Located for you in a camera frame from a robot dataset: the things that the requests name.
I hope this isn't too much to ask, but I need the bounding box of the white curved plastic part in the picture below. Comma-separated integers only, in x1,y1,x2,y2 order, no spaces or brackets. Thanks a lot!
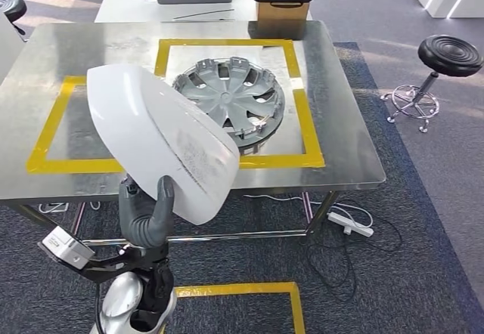
86,63,241,226

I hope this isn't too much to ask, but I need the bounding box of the brown cardboard box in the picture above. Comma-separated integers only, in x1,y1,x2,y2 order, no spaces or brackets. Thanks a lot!
256,1,310,23

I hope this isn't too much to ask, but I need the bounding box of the thin black rod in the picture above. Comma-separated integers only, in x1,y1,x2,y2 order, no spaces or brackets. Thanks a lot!
173,8,235,21

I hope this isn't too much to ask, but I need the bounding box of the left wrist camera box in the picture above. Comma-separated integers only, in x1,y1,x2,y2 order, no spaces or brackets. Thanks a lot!
41,225,95,271

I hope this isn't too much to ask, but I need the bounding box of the white floor cable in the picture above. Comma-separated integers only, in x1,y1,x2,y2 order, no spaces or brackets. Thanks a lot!
244,193,314,208

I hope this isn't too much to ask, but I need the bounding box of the black floor cable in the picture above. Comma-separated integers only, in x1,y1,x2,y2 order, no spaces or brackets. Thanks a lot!
305,211,403,303

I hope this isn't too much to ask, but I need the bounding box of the black stool chrome base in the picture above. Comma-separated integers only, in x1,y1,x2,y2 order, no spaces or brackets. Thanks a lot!
380,35,484,134
0,0,28,36

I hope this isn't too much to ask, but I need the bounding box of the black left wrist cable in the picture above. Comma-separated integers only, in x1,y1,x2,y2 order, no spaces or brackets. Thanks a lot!
94,281,106,334

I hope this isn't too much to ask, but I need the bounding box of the white power strip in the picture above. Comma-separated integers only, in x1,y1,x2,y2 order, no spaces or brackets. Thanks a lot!
38,201,70,215
326,211,375,239

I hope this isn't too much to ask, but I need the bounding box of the white partition panel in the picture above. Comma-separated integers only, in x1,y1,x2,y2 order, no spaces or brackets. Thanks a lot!
0,14,25,85

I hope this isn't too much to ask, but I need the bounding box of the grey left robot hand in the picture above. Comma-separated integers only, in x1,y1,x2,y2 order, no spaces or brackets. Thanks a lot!
118,174,175,250

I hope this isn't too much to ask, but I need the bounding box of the stainless steel workbench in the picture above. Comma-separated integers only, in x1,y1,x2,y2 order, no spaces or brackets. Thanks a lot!
0,20,387,248

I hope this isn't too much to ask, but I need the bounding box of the silver wheel hubcap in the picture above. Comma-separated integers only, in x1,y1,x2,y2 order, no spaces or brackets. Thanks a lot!
172,56,286,155

